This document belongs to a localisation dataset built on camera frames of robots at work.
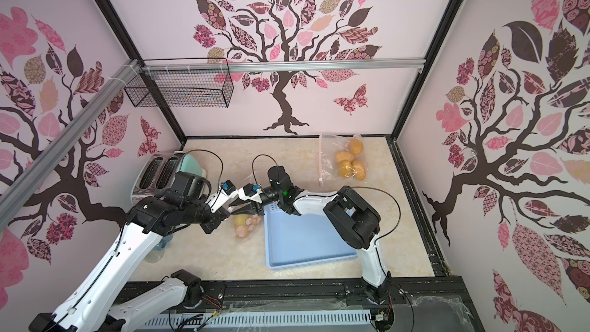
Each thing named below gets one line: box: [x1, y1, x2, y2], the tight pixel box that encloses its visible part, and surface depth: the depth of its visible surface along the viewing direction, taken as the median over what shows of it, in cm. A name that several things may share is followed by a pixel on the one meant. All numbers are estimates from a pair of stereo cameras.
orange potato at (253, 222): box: [245, 213, 262, 232], surface depth 83 cm
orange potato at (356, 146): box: [349, 138, 364, 156], surface depth 102 cm
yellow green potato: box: [233, 214, 249, 229], surface depth 81 cm
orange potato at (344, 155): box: [334, 150, 355, 163], surface depth 103 cm
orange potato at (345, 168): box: [338, 159, 354, 179], surface depth 100 cm
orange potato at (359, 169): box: [351, 159, 366, 182], surface depth 99 cm
